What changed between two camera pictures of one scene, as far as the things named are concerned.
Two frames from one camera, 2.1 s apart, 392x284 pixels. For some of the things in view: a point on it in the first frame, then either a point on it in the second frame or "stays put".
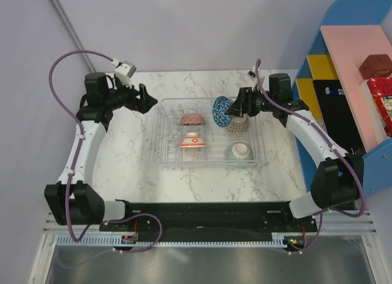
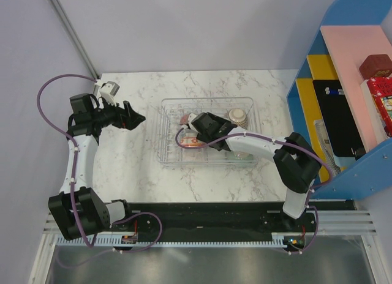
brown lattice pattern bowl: (239, 124) stays put
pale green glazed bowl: (239, 151) stays put
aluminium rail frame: (348, 250) stays put
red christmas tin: (381, 88) stays put
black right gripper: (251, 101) to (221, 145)
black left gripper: (144, 103) to (127, 118)
